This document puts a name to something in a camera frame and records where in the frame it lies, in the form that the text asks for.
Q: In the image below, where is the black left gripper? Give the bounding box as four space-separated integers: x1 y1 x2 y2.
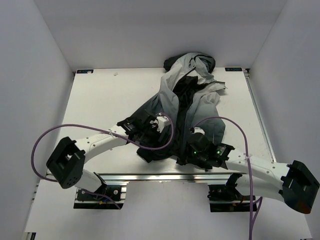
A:
139 123 169 155

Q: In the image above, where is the dark navy and grey jacket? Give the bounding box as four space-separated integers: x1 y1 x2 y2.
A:
132 52 226 165

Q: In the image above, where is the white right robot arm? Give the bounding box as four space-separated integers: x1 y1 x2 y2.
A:
177 132 320 214

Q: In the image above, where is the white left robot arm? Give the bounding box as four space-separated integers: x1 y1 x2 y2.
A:
46 111 175 200

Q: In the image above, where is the blue label sticker left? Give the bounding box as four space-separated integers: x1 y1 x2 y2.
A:
76 69 94 74

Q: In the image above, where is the blue label sticker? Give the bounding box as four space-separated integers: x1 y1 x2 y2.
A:
76 69 94 74
224 67 243 72

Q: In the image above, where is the blue label sticker right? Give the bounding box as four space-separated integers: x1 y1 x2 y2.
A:
224 67 243 72

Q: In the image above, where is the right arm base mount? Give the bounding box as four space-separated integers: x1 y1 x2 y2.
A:
207 173 250 213

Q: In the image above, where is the aluminium front table rail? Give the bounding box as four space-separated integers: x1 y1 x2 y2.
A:
100 173 231 182

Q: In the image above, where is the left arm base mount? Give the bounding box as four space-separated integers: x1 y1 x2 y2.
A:
73 181 128 210

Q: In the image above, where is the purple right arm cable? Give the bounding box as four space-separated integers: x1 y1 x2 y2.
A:
191 116 263 240

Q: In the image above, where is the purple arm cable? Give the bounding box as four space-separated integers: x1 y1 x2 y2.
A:
30 112 175 210
191 116 263 240

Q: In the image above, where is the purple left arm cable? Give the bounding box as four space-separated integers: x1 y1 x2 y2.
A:
30 112 175 210

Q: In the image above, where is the aluminium right side rail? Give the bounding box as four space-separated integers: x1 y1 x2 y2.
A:
243 68 277 162

